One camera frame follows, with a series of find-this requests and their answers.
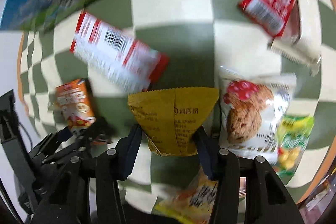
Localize yellow egg biscuit packet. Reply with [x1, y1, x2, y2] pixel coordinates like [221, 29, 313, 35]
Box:
[154, 169, 218, 224]

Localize orange sunflower seed bag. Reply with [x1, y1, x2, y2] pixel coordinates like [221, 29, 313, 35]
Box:
[56, 79, 96, 135]

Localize yellow hotpot seasoning packet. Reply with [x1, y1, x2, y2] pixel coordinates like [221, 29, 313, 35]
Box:
[127, 87, 219, 156]

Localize green fruit candy packet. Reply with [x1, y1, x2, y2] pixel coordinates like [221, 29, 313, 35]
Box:
[274, 115, 314, 177]

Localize white oat cookie packet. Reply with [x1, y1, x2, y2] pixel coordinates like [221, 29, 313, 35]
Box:
[219, 67, 297, 164]

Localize red white long snack packet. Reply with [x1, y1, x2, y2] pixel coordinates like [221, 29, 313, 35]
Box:
[70, 10, 169, 94]

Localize white wafer packet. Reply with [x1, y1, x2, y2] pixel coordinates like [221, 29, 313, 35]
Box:
[268, 0, 321, 76]

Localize green white checkered blanket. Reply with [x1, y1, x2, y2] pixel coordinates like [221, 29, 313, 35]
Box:
[19, 0, 335, 202]

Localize small red sauce packet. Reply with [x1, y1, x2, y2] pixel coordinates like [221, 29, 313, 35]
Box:
[238, 0, 296, 38]

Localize black cable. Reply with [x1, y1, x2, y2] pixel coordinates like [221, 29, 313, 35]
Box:
[18, 121, 34, 151]

